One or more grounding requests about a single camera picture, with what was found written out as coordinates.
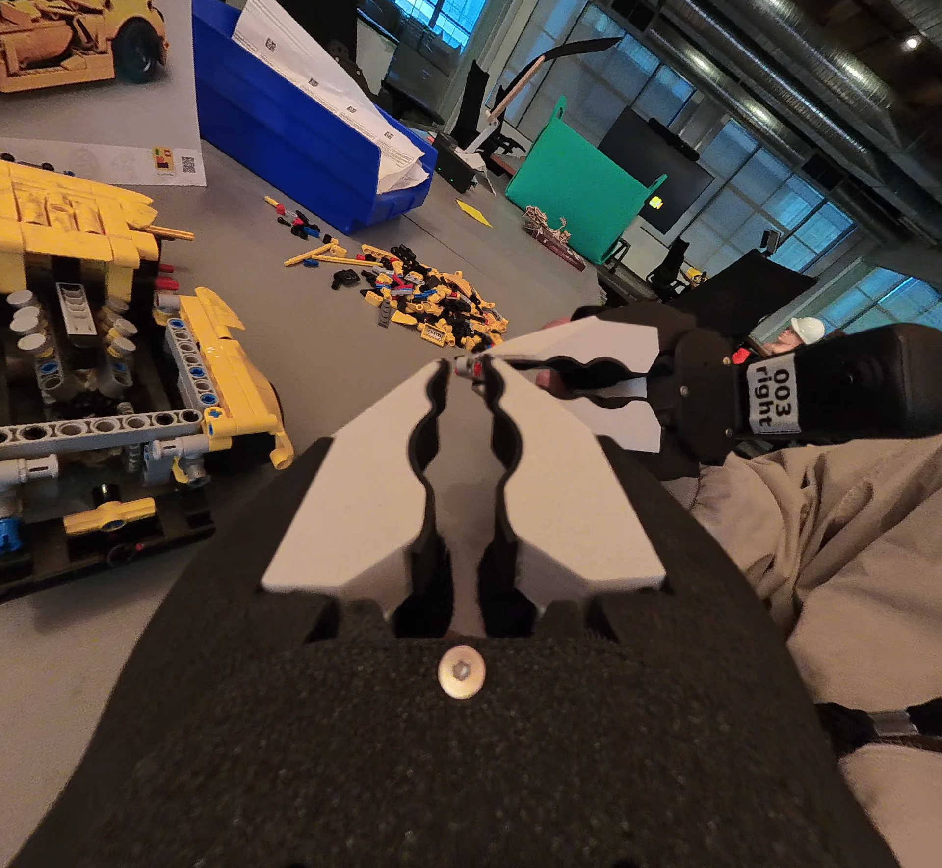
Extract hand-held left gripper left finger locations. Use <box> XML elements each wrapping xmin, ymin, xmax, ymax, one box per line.
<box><xmin>261</xmin><ymin>359</ymin><xmax>453</xmax><ymax>637</ymax></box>

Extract pile of loose toy bricks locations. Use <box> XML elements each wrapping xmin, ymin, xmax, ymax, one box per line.
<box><xmin>283</xmin><ymin>239</ymin><xmax>510</xmax><ymax>350</ymax></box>

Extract white paper bags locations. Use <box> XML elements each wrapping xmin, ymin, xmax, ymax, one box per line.
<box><xmin>232</xmin><ymin>0</ymin><xmax>431</xmax><ymax>196</ymax></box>

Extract grey desk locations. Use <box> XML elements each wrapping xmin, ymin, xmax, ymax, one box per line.
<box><xmin>0</xmin><ymin>140</ymin><xmax>612</xmax><ymax>868</ymax></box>

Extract black electronic box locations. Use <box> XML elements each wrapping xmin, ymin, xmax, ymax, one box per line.
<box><xmin>430</xmin><ymin>132</ymin><xmax>481</xmax><ymax>194</ymax></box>

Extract person's right forearm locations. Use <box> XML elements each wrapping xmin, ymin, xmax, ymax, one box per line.
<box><xmin>662</xmin><ymin>434</ymin><xmax>942</xmax><ymax>707</ymax></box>

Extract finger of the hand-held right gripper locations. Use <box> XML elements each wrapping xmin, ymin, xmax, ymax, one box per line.
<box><xmin>541</xmin><ymin>377</ymin><xmax>663</xmax><ymax>453</ymax></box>
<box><xmin>489</xmin><ymin>316</ymin><xmax>659</xmax><ymax>389</ymax></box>

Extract black high-back chair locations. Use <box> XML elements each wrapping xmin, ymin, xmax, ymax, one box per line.
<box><xmin>445</xmin><ymin>61</ymin><xmax>493</xmax><ymax>148</ymax></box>

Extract yellow toy car model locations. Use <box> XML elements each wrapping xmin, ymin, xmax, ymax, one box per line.
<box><xmin>0</xmin><ymin>160</ymin><xmax>295</xmax><ymax>600</ymax></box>

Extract wall television screen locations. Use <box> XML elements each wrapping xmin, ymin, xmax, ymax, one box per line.
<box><xmin>598</xmin><ymin>106</ymin><xmax>716</xmax><ymax>236</ymax></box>

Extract black office chair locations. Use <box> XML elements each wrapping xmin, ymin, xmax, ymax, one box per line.
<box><xmin>646</xmin><ymin>239</ymin><xmax>694</xmax><ymax>303</ymax></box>

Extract person's beige jacket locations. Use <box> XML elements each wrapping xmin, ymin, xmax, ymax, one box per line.
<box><xmin>839</xmin><ymin>736</ymin><xmax>942</xmax><ymax>868</ymax></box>

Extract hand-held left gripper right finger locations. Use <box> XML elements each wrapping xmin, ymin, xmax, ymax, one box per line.
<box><xmin>477</xmin><ymin>357</ymin><xmax>667</xmax><ymax>637</ymax></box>

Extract green felt bag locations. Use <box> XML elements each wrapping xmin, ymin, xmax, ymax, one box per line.
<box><xmin>504</xmin><ymin>97</ymin><xmax>668</xmax><ymax>266</ymax></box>

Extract blue plastic bin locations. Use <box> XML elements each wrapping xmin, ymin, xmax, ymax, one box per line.
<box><xmin>191</xmin><ymin>0</ymin><xmax>440</xmax><ymax>236</ymax></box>

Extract mannequin head white hard hat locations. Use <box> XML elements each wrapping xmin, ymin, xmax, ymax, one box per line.
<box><xmin>761</xmin><ymin>316</ymin><xmax>827</xmax><ymax>357</ymax></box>

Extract cluster of small toy pins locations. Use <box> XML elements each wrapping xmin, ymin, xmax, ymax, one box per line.
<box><xmin>263</xmin><ymin>195</ymin><xmax>322</xmax><ymax>238</ymax></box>

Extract building instruction booklet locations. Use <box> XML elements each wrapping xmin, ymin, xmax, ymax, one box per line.
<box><xmin>0</xmin><ymin>0</ymin><xmax>209</xmax><ymax>188</ymax></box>

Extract small wooden model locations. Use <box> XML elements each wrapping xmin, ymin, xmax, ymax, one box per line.
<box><xmin>521</xmin><ymin>204</ymin><xmax>590</xmax><ymax>272</ymax></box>

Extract black partition panel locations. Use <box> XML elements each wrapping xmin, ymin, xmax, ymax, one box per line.
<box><xmin>666</xmin><ymin>250</ymin><xmax>819</xmax><ymax>343</ymax></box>

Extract metal ventilation duct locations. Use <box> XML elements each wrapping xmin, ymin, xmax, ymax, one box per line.
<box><xmin>567</xmin><ymin>0</ymin><xmax>942</xmax><ymax>251</ymax></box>

